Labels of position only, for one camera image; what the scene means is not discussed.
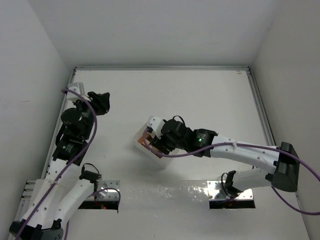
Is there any aluminium frame rail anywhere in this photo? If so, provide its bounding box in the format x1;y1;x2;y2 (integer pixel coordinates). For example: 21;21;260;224
72;66;275;145

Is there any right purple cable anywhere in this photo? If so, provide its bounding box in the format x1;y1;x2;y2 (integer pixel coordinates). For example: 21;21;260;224
143;131;320;215

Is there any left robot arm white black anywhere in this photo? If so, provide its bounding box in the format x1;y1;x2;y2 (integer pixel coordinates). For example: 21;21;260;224
9;89;110;240

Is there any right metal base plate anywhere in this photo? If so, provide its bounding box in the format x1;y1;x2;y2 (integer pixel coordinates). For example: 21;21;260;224
207;180;254;202

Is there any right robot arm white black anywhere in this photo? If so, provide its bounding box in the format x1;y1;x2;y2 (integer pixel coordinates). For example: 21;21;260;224
146;116;300;198

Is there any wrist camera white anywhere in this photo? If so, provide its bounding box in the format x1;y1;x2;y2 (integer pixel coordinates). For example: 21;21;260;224
146;116;165;139
66;82;86;102

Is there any white plastic box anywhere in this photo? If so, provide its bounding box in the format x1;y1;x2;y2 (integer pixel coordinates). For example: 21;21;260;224
131;124;173;170

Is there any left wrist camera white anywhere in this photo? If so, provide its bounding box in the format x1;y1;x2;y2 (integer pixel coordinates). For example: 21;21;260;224
66;82;86;102

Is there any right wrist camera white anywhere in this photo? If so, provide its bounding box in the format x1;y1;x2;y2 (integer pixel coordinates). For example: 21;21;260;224
146;116;165;139

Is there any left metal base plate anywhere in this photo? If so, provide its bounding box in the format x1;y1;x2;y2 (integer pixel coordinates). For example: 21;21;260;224
86;180;121;202

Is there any metal base plate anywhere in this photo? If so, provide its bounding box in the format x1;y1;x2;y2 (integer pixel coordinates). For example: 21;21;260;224
207;180;254;202
86;180;121;202

